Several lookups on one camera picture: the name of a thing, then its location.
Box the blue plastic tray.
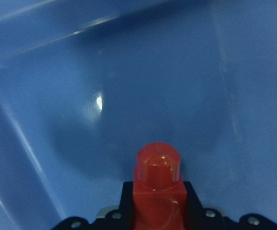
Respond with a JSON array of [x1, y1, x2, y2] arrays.
[[0, 0, 277, 230]]

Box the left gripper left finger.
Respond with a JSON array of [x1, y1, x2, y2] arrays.
[[55, 182, 134, 230]]

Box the red block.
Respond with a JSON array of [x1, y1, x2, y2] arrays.
[[133, 142, 187, 230]]

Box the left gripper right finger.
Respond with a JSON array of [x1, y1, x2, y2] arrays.
[[184, 182, 277, 230]]

